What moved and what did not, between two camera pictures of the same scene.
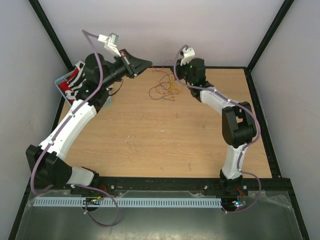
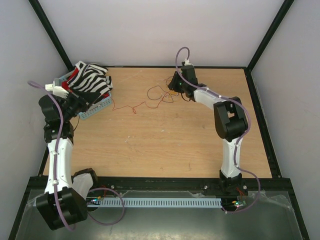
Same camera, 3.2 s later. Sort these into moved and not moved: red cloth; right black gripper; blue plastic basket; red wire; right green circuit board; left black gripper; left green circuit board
Moved: red wire; right black gripper; left black gripper
Not moved: left green circuit board; right green circuit board; blue plastic basket; red cloth
